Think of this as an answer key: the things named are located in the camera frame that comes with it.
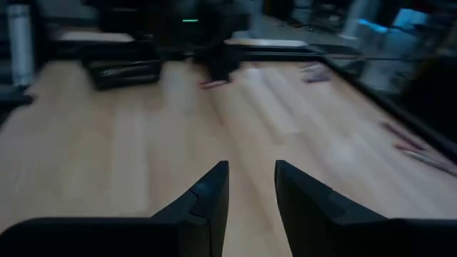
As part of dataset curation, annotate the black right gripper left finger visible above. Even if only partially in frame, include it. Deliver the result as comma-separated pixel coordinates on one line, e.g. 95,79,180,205
0,160,230,257

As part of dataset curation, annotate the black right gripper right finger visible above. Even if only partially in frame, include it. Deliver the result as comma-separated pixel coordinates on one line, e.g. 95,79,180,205
274,159,457,257

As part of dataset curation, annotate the black plastic basket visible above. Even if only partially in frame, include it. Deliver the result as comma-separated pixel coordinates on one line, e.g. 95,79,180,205
82,41,162,90

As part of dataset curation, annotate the black table frame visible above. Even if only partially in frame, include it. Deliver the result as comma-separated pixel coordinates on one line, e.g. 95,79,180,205
231,42,457,161

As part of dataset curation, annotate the silver aluminium post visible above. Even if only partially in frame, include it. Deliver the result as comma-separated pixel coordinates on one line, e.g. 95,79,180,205
7,3,36,87

